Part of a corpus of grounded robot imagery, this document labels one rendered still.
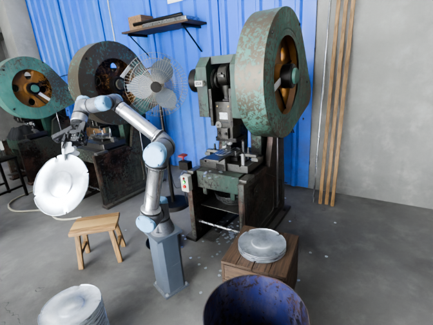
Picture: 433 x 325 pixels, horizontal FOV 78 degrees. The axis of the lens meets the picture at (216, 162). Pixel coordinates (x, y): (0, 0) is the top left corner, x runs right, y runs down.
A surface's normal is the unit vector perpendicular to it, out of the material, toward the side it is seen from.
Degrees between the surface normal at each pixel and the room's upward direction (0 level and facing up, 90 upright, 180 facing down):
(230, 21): 90
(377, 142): 90
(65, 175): 56
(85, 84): 90
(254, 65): 80
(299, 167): 90
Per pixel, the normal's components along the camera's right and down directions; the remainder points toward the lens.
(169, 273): 0.65, 0.21
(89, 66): 0.82, 0.14
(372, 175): -0.54, 0.31
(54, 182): -0.20, -0.26
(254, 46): -0.51, -0.12
